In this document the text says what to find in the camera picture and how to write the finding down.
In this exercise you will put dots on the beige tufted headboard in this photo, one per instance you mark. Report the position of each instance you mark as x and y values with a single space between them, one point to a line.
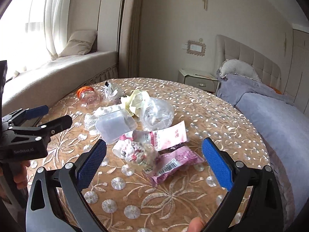
227 48

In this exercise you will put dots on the white nightstand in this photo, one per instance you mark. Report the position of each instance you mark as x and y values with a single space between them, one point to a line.
199 79

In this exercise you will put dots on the white wardrobe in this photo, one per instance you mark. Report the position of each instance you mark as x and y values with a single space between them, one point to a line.
298 78

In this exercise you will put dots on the pink white wrapper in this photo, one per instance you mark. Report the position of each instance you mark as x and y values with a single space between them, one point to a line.
160 139

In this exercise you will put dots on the left hand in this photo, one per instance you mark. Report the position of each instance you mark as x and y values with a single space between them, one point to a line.
21 178

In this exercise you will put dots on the pink foil snack bag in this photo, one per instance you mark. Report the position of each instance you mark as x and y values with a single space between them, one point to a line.
167 164

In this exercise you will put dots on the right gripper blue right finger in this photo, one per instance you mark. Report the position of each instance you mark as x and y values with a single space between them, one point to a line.
217 163

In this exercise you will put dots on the orange cap plastic bottle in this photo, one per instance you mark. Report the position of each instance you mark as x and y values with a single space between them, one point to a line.
87 95

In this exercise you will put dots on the round embroidered tablecloth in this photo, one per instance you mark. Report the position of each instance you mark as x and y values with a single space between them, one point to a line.
123 198

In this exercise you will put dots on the clear plastic bag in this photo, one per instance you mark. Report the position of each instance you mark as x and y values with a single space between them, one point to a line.
156 114

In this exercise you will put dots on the right hand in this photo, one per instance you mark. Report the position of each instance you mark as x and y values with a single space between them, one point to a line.
196 225

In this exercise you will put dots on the white curtain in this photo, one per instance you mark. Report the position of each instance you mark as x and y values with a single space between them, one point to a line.
55 24

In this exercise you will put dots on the orange pillow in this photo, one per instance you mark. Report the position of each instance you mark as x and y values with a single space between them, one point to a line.
277 91

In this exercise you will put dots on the crumpled black white wrapper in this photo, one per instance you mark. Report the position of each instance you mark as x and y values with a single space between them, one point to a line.
112 91

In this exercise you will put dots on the crumpled yellow paper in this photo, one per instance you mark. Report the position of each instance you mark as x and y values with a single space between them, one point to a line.
135 102

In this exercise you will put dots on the bed with lavender blanket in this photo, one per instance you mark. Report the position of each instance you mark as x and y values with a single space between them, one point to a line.
284 130

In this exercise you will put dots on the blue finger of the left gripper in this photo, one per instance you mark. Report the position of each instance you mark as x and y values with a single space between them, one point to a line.
36 112
56 126

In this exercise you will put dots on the beige cushion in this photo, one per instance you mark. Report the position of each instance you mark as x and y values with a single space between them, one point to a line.
79 43

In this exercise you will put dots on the clear plastic tray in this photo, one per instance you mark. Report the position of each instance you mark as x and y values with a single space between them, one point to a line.
113 125

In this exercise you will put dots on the white pillow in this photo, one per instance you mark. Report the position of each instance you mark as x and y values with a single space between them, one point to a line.
237 67

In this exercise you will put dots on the framed wall switch panel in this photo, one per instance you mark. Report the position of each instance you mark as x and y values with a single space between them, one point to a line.
196 48

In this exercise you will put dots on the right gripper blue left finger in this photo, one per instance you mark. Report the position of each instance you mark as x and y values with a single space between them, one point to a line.
88 163

